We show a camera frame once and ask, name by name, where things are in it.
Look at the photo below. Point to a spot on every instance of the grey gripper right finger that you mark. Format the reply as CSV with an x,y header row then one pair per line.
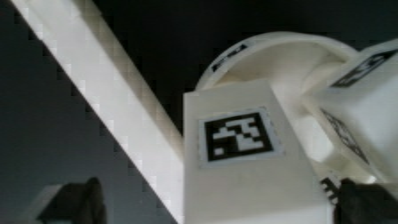
x,y
367,204

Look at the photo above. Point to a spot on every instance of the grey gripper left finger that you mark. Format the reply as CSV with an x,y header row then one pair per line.
x,y
69,204

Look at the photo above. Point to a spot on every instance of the white stool leg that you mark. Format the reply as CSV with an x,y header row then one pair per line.
x,y
252,183
353,101

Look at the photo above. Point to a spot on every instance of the white front fence bar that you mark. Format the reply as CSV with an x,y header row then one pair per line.
x,y
70,27

